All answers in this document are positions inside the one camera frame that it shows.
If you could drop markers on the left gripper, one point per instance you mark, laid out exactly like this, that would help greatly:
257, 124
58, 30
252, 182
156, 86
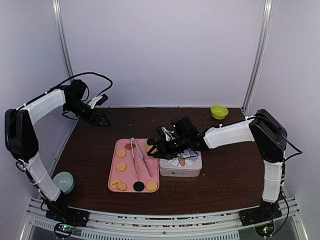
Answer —
98, 117

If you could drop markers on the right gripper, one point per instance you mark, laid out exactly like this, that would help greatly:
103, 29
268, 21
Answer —
163, 149

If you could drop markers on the metal serving tongs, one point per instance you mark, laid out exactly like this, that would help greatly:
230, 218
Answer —
134, 146

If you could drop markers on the brown leaf shaped cookie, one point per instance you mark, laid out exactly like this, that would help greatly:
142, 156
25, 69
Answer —
129, 146

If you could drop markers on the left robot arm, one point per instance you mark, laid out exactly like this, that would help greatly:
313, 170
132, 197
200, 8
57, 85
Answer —
21, 139

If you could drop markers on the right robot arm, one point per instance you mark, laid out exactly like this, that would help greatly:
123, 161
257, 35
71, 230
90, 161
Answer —
246, 157

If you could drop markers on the round tan cookie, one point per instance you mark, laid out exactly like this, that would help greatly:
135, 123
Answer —
151, 186
151, 149

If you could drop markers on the pink plastic tray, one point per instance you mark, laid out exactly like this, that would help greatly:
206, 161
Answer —
122, 167

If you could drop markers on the white divided cookie tin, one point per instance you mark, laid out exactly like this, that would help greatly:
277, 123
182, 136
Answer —
179, 172

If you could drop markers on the round tan cookie bottom right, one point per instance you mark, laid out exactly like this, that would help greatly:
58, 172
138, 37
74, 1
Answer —
151, 186

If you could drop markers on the black sandwich cookie lower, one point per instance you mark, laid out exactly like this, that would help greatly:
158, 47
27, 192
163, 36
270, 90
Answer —
138, 186

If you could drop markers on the round cookie red mark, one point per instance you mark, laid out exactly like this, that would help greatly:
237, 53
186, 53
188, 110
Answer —
114, 183

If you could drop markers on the green plastic bowl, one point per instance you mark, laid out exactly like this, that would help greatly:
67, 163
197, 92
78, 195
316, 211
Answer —
219, 112

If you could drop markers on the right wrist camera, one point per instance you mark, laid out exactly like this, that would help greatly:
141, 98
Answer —
165, 133

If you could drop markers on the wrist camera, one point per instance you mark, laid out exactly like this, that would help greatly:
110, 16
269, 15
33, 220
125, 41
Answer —
97, 101
165, 133

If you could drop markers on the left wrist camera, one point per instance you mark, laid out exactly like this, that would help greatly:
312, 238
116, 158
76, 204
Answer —
97, 101

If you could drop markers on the left frame post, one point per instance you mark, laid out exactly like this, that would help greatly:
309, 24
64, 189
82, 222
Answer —
62, 37

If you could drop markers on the frame post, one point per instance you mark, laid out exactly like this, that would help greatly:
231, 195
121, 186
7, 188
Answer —
261, 48
62, 37

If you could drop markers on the right frame post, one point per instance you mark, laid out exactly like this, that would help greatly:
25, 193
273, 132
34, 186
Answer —
261, 48

